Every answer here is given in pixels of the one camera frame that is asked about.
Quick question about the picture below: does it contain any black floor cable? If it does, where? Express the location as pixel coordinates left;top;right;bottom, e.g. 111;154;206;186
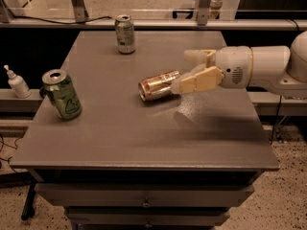
0;132;23;174

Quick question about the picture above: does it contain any black cable on ledge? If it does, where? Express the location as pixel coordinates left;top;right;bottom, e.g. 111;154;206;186
9;11;113;25

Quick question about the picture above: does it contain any top grey drawer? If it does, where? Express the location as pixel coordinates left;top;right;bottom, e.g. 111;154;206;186
35;183;254;208

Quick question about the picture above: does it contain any black stand leg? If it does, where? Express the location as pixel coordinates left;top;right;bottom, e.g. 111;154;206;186
21;178;36;220

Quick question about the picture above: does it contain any orange soda can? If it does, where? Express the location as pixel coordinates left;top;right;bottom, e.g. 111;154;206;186
138;70;180;102

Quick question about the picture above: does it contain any right metal bracket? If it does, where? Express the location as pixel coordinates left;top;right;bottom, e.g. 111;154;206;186
197;0;211;26

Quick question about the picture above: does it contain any grey drawer cabinet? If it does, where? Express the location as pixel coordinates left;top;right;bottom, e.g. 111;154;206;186
12;31;278;230

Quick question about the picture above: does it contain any white pump bottle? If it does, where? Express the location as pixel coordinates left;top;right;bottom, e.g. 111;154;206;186
4;65;31;99

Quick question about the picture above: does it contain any left metal bracket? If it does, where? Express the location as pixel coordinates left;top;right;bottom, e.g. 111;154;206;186
71;0;89;23

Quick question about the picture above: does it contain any metal bracket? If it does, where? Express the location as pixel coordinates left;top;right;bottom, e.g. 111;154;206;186
197;0;211;26
71;0;89;23

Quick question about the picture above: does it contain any grey drawer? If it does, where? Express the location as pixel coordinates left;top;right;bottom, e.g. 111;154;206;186
65;207;229;226
35;183;254;208

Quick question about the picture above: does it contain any white green soda can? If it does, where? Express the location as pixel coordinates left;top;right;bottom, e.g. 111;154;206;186
115;14;136;54

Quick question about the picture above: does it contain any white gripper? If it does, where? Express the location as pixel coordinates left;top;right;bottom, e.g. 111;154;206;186
170;46;252;95

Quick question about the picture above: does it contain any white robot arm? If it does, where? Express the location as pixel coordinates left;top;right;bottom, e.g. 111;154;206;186
171;32;307;98

